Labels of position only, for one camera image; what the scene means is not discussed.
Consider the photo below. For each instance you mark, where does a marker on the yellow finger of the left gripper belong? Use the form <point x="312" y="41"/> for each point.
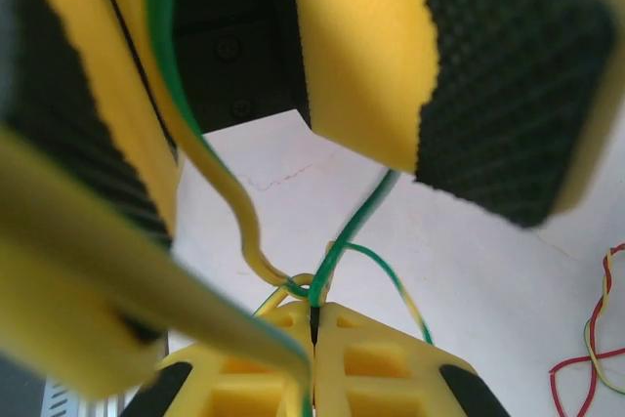
<point x="58" y="70"/>
<point x="439" y="70"/>

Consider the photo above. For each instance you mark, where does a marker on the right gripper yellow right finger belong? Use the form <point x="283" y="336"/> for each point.
<point x="390" y="387"/>

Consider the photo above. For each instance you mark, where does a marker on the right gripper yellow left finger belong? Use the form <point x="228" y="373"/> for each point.
<point x="244" y="397"/>

